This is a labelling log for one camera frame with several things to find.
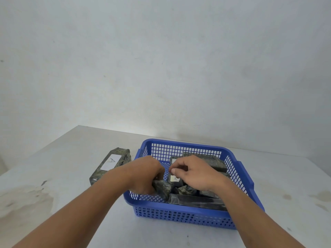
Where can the small dark wrapped block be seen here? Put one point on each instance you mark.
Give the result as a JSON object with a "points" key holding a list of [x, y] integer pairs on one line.
{"points": [[187, 190]]}

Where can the blue plastic mesh basket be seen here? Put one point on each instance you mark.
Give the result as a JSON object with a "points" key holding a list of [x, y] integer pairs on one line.
{"points": [[181, 216]]}

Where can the person's left hand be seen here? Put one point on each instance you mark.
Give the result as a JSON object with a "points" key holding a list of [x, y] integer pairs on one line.
{"points": [[141, 173]]}

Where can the person's left fingers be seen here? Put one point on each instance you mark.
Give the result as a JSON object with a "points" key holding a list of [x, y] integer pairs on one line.
{"points": [[158, 173]]}

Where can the person's right forearm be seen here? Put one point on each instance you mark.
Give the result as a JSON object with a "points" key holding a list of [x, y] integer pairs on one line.
{"points": [[250, 219]]}

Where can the person's left forearm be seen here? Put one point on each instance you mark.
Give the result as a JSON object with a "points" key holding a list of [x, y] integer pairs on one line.
{"points": [[77, 211]]}

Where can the person's right thumb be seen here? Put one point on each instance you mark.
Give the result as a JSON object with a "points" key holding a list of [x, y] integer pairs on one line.
{"points": [[179, 173]]}

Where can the person's right hand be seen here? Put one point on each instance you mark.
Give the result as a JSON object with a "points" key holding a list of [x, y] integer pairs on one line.
{"points": [[200, 173]]}

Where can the dark block white label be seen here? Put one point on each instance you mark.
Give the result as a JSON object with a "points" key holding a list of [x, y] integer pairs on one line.
{"points": [[117, 157], [164, 189], [173, 160]]}

